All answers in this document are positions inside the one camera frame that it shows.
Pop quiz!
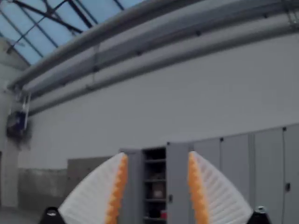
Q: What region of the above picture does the grey pipe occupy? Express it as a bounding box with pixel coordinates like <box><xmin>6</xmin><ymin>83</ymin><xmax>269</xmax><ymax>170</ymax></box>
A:
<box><xmin>6</xmin><ymin>0</ymin><xmax>211</xmax><ymax>91</ymax></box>
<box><xmin>27</xmin><ymin>23</ymin><xmax>299</xmax><ymax>115</ymax></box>

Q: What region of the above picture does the roof skylight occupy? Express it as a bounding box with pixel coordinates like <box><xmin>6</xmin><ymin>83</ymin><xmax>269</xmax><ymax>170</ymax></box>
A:
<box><xmin>0</xmin><ymin>0</ymin><xmax>150</xmax><ymax>66</ymax></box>

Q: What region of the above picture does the grey cupboard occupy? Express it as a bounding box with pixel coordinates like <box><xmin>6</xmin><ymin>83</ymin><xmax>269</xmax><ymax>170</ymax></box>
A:
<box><xmin>166</xmin><ymin>123</ymin><xmax>299</xmax><ymax>224</ymax></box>

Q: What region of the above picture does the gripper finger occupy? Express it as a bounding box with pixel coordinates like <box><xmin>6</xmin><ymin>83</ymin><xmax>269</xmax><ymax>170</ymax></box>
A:
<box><xmin>40</xmin><ymin>151</ymin><xmax>129</xmax><ymax>224</ymax></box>
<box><xmin>188</xmin><ymin>151</ymin><xmax>273</xmax><ymax>224</ymax></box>

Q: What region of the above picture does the open shelf cupboard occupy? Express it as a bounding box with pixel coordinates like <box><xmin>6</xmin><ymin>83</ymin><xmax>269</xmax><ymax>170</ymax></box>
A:
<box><xmin>119</xmin><ymin>147</ymin><xmax>169</xmax><ymax>224</ymax></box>

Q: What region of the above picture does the blue wall box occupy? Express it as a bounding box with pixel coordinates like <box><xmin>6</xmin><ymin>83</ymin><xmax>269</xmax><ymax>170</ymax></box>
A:
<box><xmin>6</xmin><ymin>92</ymin><xmax>33</xmax><ymax>139</ymax></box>

